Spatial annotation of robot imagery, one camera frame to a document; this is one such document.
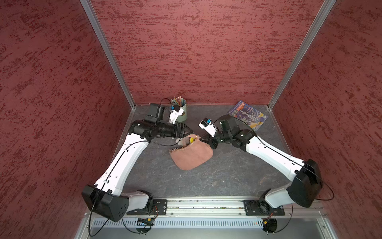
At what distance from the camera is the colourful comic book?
1118 millimetres

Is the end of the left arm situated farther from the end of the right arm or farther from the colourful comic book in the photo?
the colourful comic book

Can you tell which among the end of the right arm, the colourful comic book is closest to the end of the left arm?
the end of the right arm
